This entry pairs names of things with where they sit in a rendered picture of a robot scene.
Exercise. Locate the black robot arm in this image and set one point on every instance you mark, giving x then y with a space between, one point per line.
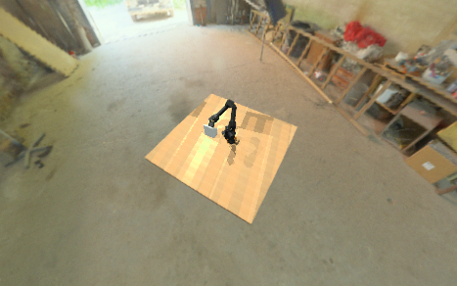
232 123

